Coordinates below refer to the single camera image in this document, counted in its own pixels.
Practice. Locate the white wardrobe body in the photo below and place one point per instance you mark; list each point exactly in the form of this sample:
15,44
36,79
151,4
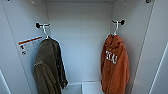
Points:
80,40

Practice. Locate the pale hanger under orange hoodie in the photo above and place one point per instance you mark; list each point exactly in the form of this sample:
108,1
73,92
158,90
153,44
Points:
116,30

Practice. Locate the orange hoodie with white print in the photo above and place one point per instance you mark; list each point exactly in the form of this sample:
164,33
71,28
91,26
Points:
115,73

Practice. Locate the olive green jacket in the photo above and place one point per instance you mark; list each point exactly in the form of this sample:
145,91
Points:
48,66

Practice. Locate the pale hanger under green jacket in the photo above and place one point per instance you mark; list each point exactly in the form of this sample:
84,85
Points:
45,31

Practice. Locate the white inner shelf unit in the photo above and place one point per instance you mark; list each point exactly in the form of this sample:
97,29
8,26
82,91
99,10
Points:
90,89

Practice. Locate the black wardrobe hook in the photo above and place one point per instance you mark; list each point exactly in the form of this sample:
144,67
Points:
37,25
122,22

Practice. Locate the white label with orange stripe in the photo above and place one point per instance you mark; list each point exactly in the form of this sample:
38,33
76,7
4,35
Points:
30,40

